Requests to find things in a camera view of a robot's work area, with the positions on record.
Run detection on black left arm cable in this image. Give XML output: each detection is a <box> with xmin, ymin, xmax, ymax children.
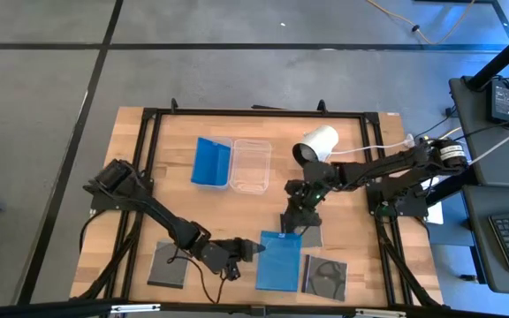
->
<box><xmin>165</xmin><ymin>246</ymin><xmax>229</xmax><ymax>305</ymax></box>

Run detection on clear plastic bin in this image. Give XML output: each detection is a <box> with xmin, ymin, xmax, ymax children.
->
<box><xmin>228</xmin><ymin>138</ymin><xmax>274</xmax><ymax>196</ymax></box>
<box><xmin>190</xmin><ymin>136</ymin><xmax>234</xmax><ymax>192</ymax></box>

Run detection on black side desk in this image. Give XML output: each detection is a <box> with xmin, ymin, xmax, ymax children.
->
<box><xmin>448</xmin><ymin>75</ymin><xmax>509</xmax><ymax>190</ymax></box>

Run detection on black clear jewel case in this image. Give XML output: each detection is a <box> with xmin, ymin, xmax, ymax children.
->
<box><xmin>300</xmin><ymin>255</ymin><xmax>350</xmax><ymax>303</ymax></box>
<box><xmin>147</xmin><ymin>240</ymin><xmax>192</xmax><ymax>291</ymax></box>
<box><xmin>279</xmin><ymin>213</ymin><xmax>326</xmax><ymax>249</ymax></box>

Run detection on black aluminium table frame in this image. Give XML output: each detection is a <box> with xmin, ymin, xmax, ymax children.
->
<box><xmin>69</xmin><ymin>97</ymin><xmax>444</xmax><ymax>310</ymax></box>

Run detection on white lamp cable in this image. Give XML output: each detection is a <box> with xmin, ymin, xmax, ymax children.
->
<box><xmin>331</xmin><ymin>133</ymin><xmax>415</xmax><ymax>156</ymax></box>

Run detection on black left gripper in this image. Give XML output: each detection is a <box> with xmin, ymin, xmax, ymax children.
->
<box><xmin>194</xmin><ymin>237</ymin><xmax>268</xmax><ymax>275</ymax></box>

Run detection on white cylindrical camera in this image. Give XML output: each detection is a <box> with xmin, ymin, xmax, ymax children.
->
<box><xmin>292</xmin><ymin>125</ymin><xmax>340</xmax><ymax>168</ymax></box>

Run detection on yellow floor cable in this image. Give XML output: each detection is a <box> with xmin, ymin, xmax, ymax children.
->
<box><xmin>364</xmin><ymin>0</ymin><xmax>477</xmax><ymax>45</ymax></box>

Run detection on black power adapter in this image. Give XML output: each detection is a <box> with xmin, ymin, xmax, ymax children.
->
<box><xmin>488</xmin><ymin>78</ymin><xmax>509</xmax><ymax>124</ymax></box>

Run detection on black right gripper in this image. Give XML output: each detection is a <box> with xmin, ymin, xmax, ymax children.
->
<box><xmin>279</xmin><ymin>178</ymin><xmax>325</xmax><ymax>235</ymax></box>

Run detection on dark grey keyboard desk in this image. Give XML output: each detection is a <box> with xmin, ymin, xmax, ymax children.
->
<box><xmin>460</xmin><ymin>184</ymin><xmax>509</xmax><ymax>296</ymax></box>

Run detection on black slanted pole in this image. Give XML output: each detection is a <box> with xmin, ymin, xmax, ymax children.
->
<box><xmin>467</xmin><ymin>20</ymin><xmax>509</xmax><ymax>93</ymax></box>

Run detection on silver metal bracket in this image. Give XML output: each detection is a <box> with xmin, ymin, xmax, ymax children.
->
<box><xmin>353</xmin><ymin>307</ymin><xmax>407</xmax><ymax>318</ymax></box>
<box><xmin>110</xmin><ymin>303</ymin><xmax>162</xmax><ymax>314</ymax></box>

